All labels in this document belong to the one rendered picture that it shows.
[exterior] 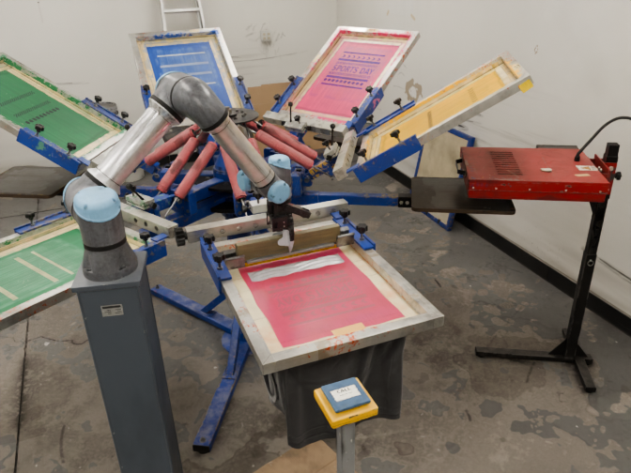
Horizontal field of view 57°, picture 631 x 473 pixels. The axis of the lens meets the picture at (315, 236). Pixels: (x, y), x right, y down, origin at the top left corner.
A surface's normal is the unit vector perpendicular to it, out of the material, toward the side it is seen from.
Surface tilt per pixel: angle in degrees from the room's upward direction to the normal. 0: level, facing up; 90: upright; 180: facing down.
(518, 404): 0
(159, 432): 90
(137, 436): 90
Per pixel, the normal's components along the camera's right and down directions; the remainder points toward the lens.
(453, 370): -0.03, -0.89
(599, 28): -0.93, 0.18
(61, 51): 0.37, 0.40
